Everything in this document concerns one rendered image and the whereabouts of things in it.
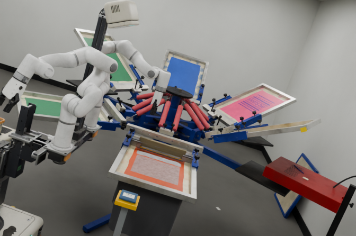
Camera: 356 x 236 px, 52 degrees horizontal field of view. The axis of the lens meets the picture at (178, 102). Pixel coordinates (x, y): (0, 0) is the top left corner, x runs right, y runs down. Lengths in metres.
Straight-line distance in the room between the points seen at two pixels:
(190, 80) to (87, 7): 3.18
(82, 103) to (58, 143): 0.29
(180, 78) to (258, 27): 2.75
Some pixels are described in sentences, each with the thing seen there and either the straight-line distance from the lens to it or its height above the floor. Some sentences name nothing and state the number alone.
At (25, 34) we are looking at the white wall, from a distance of 7.54.
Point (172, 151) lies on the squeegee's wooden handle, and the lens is 2.87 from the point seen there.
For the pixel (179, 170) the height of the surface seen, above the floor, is 0.96.
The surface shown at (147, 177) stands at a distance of 2.51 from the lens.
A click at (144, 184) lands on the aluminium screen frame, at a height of 0.98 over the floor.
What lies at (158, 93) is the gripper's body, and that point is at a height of 1.52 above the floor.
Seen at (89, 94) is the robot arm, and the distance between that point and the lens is 2.00.
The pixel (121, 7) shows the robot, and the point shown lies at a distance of 2.08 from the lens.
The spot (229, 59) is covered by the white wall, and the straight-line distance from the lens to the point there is 6.89.
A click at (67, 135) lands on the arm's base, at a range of 2.12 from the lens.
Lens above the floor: 2.05
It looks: 13 degrees down
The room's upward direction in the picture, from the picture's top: 18 degrees clockwise
